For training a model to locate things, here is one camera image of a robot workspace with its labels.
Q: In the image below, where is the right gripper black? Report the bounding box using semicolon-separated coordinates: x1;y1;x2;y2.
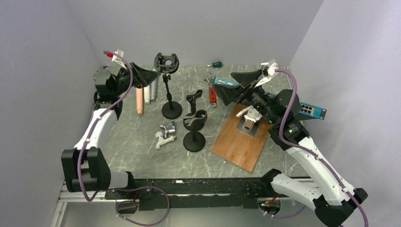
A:
214;69;279;123

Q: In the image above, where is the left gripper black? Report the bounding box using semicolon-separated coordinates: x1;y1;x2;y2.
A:
112;62;161;97

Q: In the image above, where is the grey handheld microphone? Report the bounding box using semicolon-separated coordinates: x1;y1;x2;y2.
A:
150;79;158;102

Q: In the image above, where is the white microphone with stand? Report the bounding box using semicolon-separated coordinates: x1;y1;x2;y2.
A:
143;85;150;105

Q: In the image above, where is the pink microphone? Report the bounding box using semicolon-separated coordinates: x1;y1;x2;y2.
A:
136;88;144;115

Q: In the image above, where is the black shock mount stand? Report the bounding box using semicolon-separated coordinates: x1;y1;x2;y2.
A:
154;52;183;120

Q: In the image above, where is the black front microphone stand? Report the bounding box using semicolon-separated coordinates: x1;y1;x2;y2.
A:
183;109;208;152

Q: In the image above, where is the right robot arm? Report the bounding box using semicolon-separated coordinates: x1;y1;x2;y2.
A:
213;66;367;227

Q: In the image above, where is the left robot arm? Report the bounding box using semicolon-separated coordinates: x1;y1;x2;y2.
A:
61;62;161;199

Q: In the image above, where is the chrome white faucet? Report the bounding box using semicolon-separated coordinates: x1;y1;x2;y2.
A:
155;121;177;150

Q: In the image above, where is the wooden board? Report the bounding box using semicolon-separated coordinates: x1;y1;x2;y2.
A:
210;104;271;173

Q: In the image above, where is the green handled screwdriver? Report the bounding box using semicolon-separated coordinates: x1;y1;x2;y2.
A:
207;61;223;68

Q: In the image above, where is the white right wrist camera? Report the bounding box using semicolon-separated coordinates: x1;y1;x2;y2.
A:
255;59;279;87

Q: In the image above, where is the metal bracket on board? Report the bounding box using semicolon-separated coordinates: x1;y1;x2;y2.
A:
235;106;262;136

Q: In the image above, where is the blue network switch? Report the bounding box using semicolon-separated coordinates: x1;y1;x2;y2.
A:
214;78;327;122

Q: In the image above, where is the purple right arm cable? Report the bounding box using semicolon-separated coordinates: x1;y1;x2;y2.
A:
260;69;370;227

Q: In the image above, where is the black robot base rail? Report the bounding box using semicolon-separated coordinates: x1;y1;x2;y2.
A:
105;177;276;211

